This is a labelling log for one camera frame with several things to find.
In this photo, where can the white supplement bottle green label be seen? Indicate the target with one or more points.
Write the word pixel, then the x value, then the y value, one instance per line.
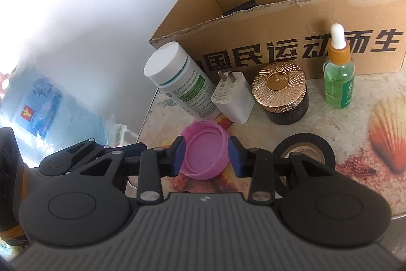
pixel 176 74

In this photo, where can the black camera module on gripper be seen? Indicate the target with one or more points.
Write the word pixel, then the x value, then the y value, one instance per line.
pixel 13 189

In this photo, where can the large brown cardboard box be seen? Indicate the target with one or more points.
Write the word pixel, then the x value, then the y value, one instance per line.
pixel 245 35

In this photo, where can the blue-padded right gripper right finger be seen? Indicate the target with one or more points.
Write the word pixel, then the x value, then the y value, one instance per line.
pixel 237 156

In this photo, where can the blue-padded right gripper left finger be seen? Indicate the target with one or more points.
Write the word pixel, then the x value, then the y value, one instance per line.
pixel 177 152

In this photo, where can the black jar with gold lid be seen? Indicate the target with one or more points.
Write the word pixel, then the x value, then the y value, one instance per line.
pixel 281 90

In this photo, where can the white USB wall charger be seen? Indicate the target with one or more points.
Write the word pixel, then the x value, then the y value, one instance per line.
pixel 233 96

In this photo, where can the blue water jug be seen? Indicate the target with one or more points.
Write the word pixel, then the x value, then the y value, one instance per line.
pixel 44 117

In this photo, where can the patterned seashell table mat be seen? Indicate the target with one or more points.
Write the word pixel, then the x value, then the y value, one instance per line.
pixel 346 130

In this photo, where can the black electrical tape roll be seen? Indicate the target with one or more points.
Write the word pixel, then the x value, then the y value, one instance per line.
pixel 309 144

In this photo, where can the green dropper bottle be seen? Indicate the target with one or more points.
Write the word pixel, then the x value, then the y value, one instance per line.
pixel 339 69

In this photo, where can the pink plastic lid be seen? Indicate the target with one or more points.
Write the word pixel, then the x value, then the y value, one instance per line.
pixel 206 154

